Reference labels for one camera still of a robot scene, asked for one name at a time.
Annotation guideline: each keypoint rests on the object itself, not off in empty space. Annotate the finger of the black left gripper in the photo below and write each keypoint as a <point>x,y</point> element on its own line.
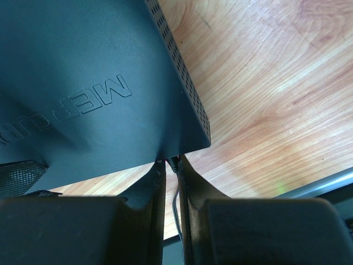
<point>18,177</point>

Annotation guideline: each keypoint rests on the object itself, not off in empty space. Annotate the aluminium frame rail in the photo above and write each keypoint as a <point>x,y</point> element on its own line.
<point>336,188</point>

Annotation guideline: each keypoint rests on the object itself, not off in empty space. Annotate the black network switch box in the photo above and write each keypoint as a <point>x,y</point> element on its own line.
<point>89,88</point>

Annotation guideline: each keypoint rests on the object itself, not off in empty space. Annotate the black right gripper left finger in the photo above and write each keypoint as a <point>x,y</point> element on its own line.
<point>125,229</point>

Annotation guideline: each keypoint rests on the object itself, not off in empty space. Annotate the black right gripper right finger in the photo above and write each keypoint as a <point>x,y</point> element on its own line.
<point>217,229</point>

